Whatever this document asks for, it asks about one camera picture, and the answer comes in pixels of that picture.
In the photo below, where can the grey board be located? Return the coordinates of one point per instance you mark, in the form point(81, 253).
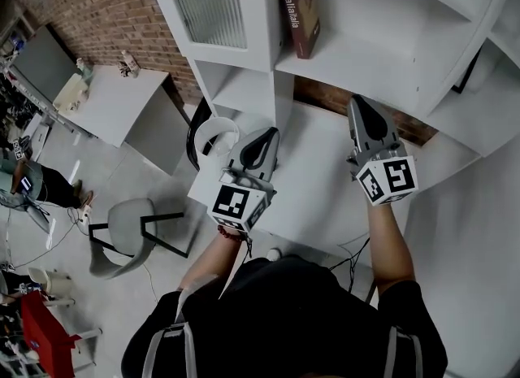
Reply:
point(44, 63)

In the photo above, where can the grey chair with black frame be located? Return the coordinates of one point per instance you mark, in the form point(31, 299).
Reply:
point(126, 218)

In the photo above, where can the cream ceramic ornament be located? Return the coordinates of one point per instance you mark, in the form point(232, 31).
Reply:
point(69, 94)

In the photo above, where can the white shelf unit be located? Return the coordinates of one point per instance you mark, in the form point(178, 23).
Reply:
point(268, 10)

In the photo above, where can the white stool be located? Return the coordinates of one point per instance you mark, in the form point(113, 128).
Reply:
point(61, 283)

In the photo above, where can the pale green figurine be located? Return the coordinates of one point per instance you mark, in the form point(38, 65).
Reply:
point(84, 71)

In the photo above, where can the person's white shoe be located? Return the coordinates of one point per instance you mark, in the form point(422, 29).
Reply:
point(274, 254)

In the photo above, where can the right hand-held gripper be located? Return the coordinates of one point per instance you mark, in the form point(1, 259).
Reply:
point(390, 181)

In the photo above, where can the person's left forearm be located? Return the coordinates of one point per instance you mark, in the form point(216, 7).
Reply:
point(211, 262)

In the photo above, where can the ribbed glass cabinet door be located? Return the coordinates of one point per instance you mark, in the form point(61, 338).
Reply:
point(207, 6)

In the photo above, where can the white square table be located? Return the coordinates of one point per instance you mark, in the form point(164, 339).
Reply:
point(118, 100)

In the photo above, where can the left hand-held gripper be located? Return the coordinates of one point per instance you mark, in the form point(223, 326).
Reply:
point(233, 203)

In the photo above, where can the person's black shirt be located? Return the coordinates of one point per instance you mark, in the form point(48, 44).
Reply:
point(284, 319)

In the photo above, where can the person's right forearm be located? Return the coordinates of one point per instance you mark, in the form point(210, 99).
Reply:
point(390, 254)

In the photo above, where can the white power strip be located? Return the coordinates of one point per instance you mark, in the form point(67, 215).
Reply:
point(85, 214)

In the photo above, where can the brown book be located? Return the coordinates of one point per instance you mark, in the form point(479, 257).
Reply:
point(300, 23)

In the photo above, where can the white round bin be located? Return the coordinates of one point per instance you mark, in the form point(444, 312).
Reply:
point(227, 140)

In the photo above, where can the black picture frame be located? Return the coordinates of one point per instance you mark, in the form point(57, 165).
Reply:
point(467, 71)

